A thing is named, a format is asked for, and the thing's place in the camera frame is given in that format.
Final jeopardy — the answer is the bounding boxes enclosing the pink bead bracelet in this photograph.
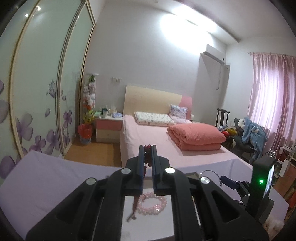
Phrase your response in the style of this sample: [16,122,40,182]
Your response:
[137,191,168,216]

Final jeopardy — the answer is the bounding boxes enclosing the dark red bead necklace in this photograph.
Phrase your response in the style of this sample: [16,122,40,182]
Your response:
[126,143,153,223]

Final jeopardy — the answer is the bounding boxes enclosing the thin silver bangle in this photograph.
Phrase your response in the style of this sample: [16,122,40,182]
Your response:
[199,170,222,186]

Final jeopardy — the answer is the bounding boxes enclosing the grey cardboard tray box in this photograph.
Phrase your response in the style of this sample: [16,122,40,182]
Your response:
[120,195,175,240]

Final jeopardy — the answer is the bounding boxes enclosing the blue plush garment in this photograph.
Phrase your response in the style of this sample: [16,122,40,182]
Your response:
[241,116,267,164]

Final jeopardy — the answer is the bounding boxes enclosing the coral folded quilt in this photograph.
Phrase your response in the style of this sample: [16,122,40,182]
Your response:
[167,123,226,151]

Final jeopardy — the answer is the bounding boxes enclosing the dark wooden chair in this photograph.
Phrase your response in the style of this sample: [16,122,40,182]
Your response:
[215,108,230,127]

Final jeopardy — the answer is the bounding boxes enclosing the purple tablecloth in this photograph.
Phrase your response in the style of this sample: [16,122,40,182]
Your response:
[1,151,288,238]

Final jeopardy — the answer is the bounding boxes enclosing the red waste basket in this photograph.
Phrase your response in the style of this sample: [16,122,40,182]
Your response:
[78,124,93,145]

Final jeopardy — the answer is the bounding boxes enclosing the pink nightstand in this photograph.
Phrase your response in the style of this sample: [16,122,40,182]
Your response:
[95,116,123,143]

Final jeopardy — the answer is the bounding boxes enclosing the bed with pink sheet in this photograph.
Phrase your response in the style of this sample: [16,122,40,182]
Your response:
[120,115,252,168]

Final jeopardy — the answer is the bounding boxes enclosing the pink curtain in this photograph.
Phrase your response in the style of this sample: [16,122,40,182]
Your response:
[247,53,295,150]

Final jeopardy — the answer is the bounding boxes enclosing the lilac patterned pillow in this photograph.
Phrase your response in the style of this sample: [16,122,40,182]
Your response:
[169,104,188,119]

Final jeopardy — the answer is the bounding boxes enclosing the floral white pillow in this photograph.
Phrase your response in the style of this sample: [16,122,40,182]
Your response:
[134,111,175,127]

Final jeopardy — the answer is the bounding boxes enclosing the white air conditioner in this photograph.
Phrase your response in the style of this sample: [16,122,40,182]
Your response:
[192,45,230,125]

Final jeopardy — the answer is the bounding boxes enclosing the hanging plush toys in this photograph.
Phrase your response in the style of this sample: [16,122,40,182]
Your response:
[82,74,98,124]

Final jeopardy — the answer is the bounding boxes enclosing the beige pink headboard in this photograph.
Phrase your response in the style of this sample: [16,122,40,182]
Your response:
[123,85,193,119]

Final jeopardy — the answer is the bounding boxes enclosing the floral sliding wardrobe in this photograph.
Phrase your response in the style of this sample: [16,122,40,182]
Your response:
[1,1,95,180]

